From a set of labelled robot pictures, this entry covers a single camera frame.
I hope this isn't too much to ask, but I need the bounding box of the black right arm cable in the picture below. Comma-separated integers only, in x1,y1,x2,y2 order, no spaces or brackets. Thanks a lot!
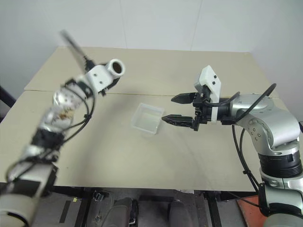
203,83,277,213

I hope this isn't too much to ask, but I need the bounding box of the black left camera cable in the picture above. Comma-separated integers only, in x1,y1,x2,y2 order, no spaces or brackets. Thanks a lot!
59,29,94,70

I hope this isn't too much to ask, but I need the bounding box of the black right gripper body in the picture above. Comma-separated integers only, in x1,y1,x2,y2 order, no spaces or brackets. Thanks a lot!
192,86,213,131

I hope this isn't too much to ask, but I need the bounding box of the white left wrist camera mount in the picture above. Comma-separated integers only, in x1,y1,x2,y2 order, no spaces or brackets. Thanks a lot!
85,65,114,93

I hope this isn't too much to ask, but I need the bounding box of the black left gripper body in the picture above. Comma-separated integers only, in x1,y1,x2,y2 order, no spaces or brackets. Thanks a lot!
98,82,115,97

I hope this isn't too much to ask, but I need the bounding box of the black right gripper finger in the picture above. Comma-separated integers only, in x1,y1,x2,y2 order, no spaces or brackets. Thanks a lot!
161,114,196,130
170,92,197,105

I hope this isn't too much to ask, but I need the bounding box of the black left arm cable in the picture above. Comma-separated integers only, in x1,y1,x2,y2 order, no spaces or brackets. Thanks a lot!
6,91,97,183

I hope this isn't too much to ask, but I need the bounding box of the black tape strip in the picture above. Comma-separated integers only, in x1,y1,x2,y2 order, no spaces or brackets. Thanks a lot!
59,200,71,223

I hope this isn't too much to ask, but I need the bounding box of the black table frame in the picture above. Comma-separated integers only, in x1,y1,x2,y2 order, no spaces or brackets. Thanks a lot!
40,185,261,227

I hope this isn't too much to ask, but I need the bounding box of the red floor mat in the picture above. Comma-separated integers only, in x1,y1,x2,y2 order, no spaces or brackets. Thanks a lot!
237,198,267,227

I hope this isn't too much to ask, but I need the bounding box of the dark purple bar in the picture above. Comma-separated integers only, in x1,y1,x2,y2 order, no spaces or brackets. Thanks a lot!
0,85,17,124

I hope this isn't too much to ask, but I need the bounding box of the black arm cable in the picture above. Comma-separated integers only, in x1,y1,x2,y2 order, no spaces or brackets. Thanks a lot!
203,83,277,213
6,91,97,183

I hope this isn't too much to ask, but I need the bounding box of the clear plastic square container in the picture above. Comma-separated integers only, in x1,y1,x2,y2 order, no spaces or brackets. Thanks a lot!
131,103,166,137

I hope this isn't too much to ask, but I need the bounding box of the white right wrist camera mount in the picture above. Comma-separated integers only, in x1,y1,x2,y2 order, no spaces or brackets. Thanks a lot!
193,65,222,124

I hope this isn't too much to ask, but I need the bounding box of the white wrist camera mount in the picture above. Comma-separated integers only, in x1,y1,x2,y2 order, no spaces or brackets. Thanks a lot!
193,65,222,124
85,65,114,93

